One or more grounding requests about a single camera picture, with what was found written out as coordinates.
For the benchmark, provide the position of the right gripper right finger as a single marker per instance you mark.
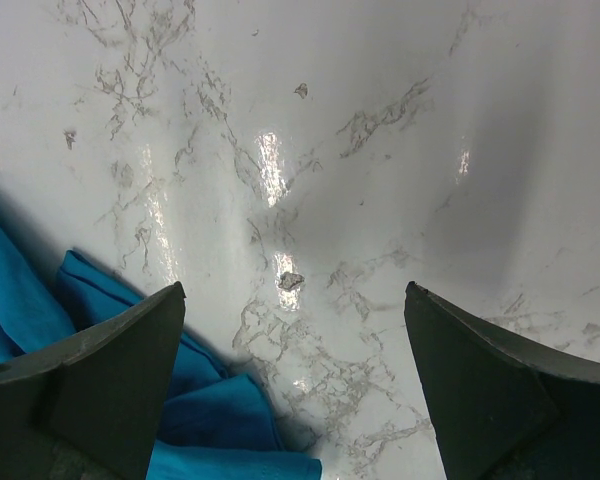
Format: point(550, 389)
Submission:
point(502, 406)

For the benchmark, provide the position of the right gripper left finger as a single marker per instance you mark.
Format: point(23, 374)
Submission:
point(89, 406)

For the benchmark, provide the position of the blue t shirt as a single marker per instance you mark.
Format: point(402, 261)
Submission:
point(213, 425)

